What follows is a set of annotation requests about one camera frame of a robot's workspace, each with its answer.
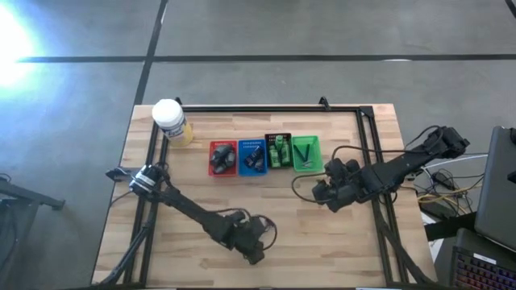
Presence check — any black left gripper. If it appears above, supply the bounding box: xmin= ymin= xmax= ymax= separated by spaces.
xmin=229 ymin=217 xmax=268 ymax=266

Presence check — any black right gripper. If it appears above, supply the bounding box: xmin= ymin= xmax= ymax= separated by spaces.
xmin=311 ymin=158 xmax=366 ymax=213

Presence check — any green plastic basket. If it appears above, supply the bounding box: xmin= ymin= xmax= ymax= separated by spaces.
xmin=290 ymin=135 xmax=325 ymax=174

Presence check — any black plastic basket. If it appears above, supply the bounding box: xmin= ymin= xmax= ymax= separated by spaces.
xmin=264 ymin=132 xmax=293 ymax=170

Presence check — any blue plastic basket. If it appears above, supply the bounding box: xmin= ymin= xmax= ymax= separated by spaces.
xmin=237 ymin=139 xmax=269 ymax=177

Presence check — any red plastic basket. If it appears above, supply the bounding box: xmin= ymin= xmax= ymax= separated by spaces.
xmin=207 ymin=139 xmax=239 ymax=178

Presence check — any black power adapter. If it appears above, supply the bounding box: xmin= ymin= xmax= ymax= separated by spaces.
xmin=432 ymin=171 xmax=456 ymax=191

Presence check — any yellow wipes canister white lid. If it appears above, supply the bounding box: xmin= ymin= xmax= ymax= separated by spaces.
xmin=151 ymin=98 xmax=194 ymax=148

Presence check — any grey laptop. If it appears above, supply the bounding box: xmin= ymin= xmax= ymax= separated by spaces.
xmin=474 ymin=125 xmax=516 ymax=253

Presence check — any black backlit keyboard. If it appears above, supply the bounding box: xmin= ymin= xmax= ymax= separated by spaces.
xmin=449 ymin=245 xmax=516 ymax=290

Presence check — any black metal stand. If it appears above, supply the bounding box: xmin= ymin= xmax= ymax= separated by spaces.
xmin=0 ymin=172 xmax=66 ymax=290

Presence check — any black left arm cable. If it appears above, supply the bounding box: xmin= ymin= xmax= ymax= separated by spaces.
xmin=213 ymin=207 xmax=279 ymax=251

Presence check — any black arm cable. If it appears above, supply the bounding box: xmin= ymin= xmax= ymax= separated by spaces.
xmin=290 ymin=125 xmax=444 ymax=205
xmin=213 ymin=207 xmax=279 ymax=251

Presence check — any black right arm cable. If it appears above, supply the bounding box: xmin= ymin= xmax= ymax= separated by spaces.
xmin=290 ymin=125 xmax=444 ymax=205

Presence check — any black aluminium table frame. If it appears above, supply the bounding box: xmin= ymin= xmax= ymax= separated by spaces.
xmin=98 ymin=96 xmax=439 ymax=289

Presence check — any yellow cable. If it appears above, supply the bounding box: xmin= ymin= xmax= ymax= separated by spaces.
xmin=417 ymin=184 xmax=484 ymax=215

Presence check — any black strap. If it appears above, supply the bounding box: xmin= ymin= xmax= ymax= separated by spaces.
xmin=424 ymin=212 xmax=477 ymax=242

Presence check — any white cable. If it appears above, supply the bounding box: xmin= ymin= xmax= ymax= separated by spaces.
xmin=418 ymin=154 xmax=489 ymax=171

